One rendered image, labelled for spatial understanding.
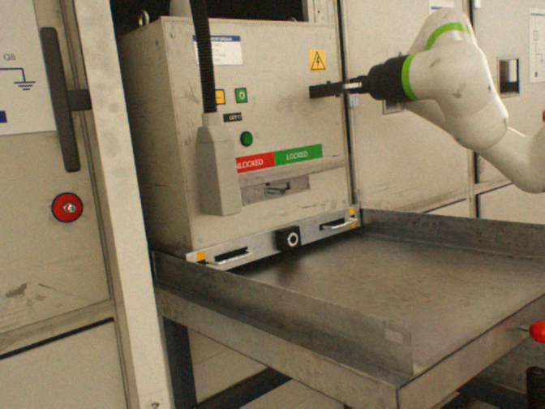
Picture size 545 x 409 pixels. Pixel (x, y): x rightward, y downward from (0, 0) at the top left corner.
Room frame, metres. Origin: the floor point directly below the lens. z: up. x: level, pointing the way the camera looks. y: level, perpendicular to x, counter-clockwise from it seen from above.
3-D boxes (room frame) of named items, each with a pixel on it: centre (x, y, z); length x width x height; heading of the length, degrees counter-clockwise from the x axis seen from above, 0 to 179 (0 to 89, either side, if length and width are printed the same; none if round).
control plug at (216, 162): (1.02, 0.09, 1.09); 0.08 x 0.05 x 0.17; 39
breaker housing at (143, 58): (1.40, 0.13, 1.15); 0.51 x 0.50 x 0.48; 39
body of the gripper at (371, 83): (1.14, -0.25, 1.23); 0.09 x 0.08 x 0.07; 39
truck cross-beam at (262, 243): (1.21, -0.02, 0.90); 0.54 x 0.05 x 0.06; 129
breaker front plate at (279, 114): (1.20, -0.03, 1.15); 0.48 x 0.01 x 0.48; 129
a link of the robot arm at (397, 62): (1.08, -0.30, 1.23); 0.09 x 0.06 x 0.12; 129
